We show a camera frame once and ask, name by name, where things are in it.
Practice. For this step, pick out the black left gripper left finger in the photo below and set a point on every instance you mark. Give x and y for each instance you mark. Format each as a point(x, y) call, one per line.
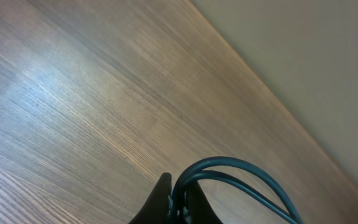
point(156, 207)

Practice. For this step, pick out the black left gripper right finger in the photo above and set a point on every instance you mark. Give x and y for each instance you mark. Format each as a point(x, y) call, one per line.
point(197, 209)

